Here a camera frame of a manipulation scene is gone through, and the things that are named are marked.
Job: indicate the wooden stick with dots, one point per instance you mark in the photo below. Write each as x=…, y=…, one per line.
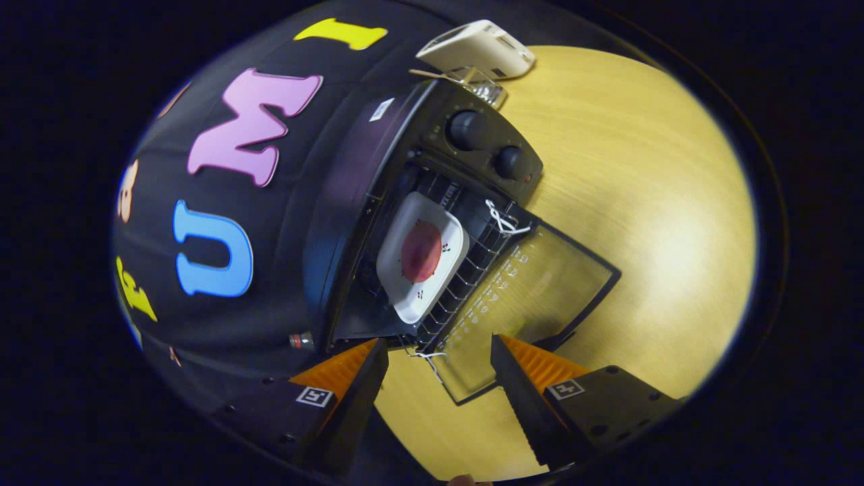
x=432, y=73

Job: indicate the pink round meat slice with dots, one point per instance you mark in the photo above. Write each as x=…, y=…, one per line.
x=422, y=253

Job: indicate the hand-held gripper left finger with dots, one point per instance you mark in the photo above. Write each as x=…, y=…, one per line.
x=358, y=412

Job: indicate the black toaster oven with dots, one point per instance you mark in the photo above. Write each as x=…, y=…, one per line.
x=351, y=175

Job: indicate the white square plate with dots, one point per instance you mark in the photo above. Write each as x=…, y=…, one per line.
x=405, y=290

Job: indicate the white bread toaster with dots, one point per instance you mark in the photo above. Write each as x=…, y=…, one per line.
x=479, y=47

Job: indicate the clear plastic water bottle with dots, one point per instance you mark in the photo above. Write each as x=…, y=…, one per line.
x=300, y=339

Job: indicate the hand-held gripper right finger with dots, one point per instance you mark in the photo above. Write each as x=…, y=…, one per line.
x=523, y=405

